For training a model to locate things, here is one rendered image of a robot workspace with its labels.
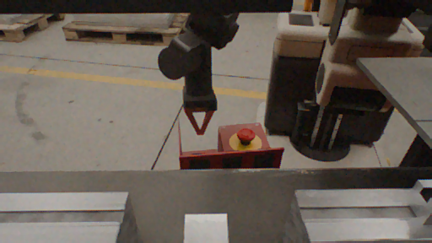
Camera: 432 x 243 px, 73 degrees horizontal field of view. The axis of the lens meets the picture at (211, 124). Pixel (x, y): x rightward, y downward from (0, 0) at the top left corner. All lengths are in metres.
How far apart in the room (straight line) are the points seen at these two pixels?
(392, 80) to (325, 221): 0.27
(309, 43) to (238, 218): 0.93
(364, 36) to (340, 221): 0.74
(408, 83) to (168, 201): 0.38
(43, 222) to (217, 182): 0.23
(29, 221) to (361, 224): 0.32
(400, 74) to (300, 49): 0.75
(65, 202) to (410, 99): 0.44
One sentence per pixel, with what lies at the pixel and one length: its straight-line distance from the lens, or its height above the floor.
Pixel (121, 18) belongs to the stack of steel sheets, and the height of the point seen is 0.23.
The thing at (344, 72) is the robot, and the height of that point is 0.79.
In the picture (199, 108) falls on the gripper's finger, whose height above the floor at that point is 0.87.
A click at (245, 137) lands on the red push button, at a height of 0.81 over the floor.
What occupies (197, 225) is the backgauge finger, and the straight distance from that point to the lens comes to 0.25.
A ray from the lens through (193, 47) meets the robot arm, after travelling 0.50.
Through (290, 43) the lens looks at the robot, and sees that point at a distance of 1.23.
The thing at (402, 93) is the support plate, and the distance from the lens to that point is 0.48.
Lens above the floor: 1.22
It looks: 38 degrees down
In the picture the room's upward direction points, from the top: straight up
